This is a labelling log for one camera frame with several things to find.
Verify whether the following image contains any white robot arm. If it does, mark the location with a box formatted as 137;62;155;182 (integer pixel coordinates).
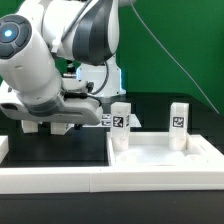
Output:
0;0;136;125

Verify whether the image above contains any fiducial marker sheet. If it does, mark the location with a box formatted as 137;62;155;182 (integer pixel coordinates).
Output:
100;114;141;127

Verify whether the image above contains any white left barrier piece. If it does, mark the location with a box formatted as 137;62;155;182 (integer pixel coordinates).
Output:
0;136;9;164

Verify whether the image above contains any white square table top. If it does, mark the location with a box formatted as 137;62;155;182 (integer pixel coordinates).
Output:
107;132;224;166

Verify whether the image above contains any white front barrier wall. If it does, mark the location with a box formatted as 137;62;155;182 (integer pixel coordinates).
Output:
0;166;224;194

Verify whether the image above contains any grey cable right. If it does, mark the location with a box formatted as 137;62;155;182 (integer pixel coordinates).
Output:
128;0;221;115

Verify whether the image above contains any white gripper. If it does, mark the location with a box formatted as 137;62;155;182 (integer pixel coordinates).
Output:
0;98;103;125

